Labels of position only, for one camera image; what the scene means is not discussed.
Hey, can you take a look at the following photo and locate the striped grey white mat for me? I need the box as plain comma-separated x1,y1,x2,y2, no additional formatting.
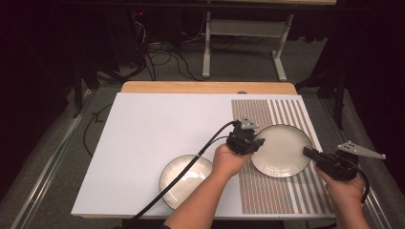
230,98,336,215

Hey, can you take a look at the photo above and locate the white metal desk frame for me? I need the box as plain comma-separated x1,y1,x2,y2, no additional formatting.
202,11,295,82

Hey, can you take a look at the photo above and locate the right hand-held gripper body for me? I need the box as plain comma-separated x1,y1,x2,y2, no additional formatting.
314,140,387,182

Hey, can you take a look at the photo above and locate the black floor cable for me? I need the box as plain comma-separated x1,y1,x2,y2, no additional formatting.
82,102,115,158

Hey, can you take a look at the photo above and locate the white board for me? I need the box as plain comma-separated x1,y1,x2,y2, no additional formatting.
71,92,338,221

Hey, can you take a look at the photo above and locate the metal floor rail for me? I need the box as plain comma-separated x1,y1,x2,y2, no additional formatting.
11,89,96,229
318,96,388,229

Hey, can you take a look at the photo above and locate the tangle of black floor cables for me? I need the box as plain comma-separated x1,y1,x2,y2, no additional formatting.
128,18,204,82

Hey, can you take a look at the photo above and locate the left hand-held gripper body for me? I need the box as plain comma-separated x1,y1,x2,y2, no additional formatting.
225,116,260,156

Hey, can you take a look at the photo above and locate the wooden table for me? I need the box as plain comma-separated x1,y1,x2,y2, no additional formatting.
120,80,298,95

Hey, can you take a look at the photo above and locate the left hand-held gripper black cable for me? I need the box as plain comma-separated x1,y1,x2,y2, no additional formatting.
122,119,239,229

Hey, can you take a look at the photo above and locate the white plate with dark rim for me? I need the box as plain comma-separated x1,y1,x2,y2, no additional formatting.
250,123,314,178
159,154,214,211

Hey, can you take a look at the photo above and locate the person's right hand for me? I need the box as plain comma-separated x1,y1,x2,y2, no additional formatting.
314,165,365,212

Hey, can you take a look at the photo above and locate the black computer tower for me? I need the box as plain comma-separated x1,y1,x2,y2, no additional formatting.
104,9,184,70

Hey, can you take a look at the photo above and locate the person's left hand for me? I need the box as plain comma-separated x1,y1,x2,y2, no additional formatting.
212,143,253,181

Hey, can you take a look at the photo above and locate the black metal stand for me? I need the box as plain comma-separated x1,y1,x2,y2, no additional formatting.
294,61,348,131
72,59,100,119

